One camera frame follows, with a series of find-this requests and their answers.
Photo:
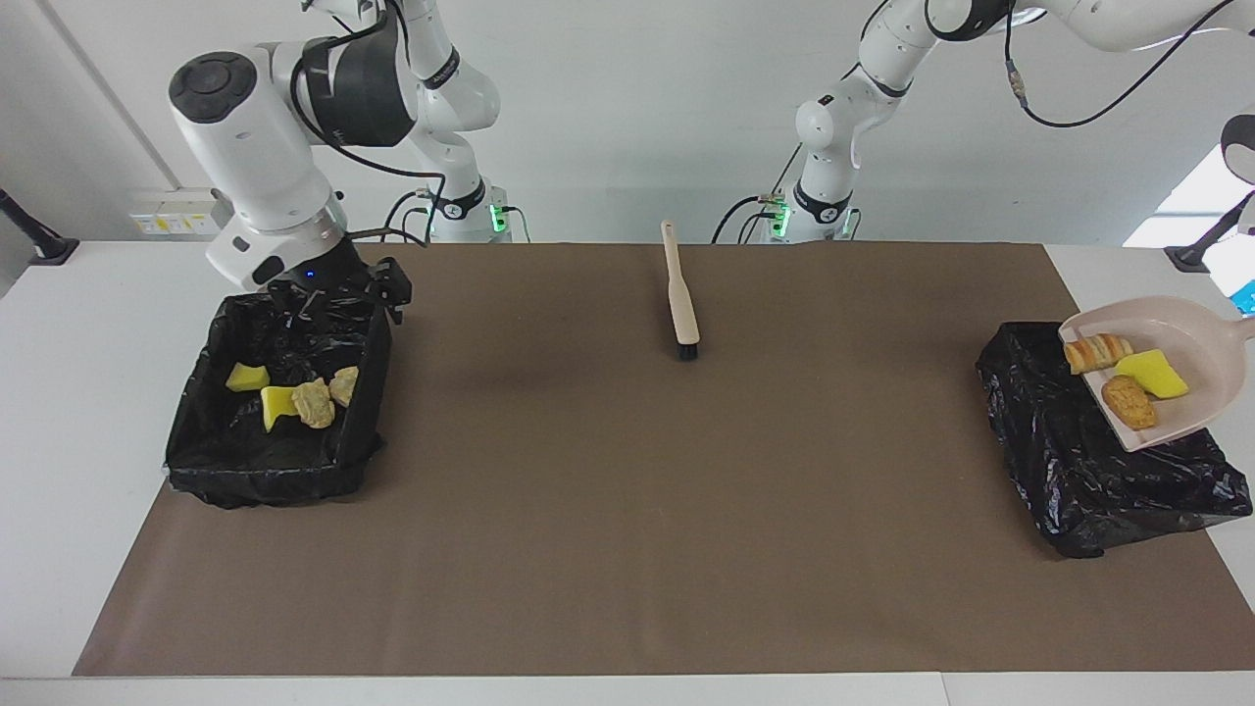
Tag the yellow sponge with green layer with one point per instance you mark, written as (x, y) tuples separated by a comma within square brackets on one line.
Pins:
[(247, 378)]

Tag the yellow sponge piece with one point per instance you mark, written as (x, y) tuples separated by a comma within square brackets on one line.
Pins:
[(1155, 375), (276, 404)]

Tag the bin lined with black bag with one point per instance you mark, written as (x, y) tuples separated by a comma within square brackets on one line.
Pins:
[(245, 471)]

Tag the brown table mat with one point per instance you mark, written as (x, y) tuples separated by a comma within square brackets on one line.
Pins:
[(588, 588)]

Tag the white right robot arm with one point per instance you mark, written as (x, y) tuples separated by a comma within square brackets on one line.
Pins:
[(245, 147)]

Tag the white wall socket box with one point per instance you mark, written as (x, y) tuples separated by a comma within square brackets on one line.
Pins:
[(172, 221)]

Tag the white box with blue label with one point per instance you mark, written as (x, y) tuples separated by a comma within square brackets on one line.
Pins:
[(1243, 294)]

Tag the pale tan pastry piece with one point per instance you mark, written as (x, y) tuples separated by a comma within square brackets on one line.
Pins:
[(1096, 353)]

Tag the brown potato-shaped bread roll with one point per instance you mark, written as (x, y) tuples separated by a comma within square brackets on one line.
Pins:
[(1129, 402)]

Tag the bin covered by black bag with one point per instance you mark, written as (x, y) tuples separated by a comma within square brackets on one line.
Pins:
[(1059, 461)]

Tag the beige brush with black bristles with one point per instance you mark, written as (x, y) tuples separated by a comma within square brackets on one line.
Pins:
[(681, 304)]

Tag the pale pink plastic dustpan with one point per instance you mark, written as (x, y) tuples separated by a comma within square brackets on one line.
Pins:
[(1201, 333)]

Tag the striped orange croissant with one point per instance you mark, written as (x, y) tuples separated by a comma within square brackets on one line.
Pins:
[(344, 385), (314, 404)]

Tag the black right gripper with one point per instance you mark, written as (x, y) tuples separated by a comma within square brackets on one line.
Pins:
[(333, 270)]

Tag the black clamp stand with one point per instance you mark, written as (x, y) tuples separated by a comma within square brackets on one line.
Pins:
[(49, 250), (1191, 257)]

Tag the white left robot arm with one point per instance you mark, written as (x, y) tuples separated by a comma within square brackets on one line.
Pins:
[(853, 108)]

